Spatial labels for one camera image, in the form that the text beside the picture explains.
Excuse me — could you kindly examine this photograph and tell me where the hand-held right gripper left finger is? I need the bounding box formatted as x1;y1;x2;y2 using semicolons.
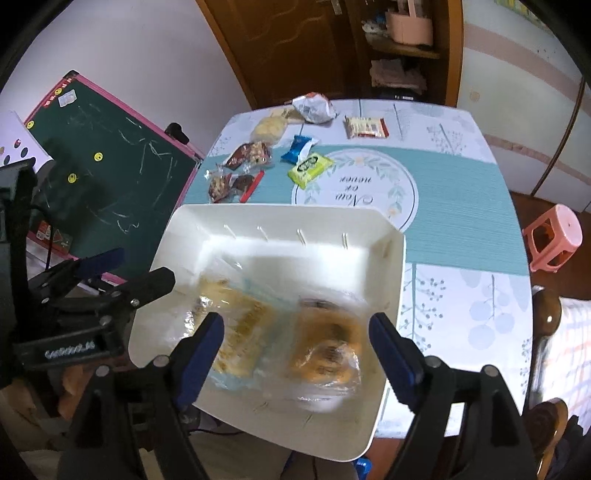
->
58;311;227;480

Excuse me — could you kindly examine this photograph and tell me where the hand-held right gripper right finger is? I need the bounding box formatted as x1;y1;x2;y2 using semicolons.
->
367;311;541;480

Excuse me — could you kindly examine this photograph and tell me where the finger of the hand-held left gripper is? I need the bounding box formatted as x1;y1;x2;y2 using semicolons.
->
48;267;176;325
28;248;125;301

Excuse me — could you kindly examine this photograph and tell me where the clear cracker packet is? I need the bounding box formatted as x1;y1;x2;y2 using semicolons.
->
196;272;283;386

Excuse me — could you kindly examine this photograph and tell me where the clear round cake packet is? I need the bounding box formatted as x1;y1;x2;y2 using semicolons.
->
281;295;370;409

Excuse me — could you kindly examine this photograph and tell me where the clear red-strip nut packet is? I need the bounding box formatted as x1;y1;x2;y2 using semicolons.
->
206;170;266;204

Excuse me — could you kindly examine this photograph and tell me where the white plastic bin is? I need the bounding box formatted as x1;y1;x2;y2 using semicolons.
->
128;203;407;462

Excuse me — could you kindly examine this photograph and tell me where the bag of assorted snacks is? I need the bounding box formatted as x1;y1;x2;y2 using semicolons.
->
224;141;273;171

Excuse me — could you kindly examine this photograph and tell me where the yellow pastry packet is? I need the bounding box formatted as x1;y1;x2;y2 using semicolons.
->
249;115;289;147

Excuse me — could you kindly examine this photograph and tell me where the yellow green snack packet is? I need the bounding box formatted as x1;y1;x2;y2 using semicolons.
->
287;154;335;189

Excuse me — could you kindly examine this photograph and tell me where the blue candy packet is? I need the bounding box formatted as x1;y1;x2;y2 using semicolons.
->
281;135;319;163

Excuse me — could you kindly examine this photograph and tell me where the beige bread packet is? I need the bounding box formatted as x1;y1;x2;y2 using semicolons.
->
268;107;305;124

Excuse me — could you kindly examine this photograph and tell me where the red white snack packet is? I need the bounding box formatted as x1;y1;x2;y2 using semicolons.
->
344;116;391;139

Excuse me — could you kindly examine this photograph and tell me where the white wrapper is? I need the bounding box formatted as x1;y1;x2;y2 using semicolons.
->
292;92;337;124

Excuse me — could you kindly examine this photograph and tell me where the white paper sheet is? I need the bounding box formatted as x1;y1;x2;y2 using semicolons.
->
0;110;54;169

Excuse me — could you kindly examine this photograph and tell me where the wooden chair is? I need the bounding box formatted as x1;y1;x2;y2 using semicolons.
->
526;286;583;480

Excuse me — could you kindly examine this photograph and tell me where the teal floral tablecloth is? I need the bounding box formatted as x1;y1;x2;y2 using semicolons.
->
178;98;536;439

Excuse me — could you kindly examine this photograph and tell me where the striped blanket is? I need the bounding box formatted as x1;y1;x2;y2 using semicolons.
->
536;295;591;435

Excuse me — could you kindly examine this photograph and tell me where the wooden door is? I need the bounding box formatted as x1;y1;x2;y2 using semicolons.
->
196;0;370;110

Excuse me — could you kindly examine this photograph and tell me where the folded pink cloth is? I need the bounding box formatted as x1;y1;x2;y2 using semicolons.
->
370;58;428;90

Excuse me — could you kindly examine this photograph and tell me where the white sliding wardrobe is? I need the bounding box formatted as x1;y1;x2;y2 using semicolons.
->
457;0;591;210

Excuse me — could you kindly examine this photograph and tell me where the wooden shelf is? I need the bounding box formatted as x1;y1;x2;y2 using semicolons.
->
346;0;465;108

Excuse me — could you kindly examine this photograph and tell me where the pink plastic basket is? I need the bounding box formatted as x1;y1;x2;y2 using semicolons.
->
385;0;435;47

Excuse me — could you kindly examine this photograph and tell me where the black cable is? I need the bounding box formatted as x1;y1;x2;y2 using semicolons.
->
32;205;55;271

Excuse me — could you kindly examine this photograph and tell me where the green chalkboard pink frame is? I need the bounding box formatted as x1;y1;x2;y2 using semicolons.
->
23;70;205;282

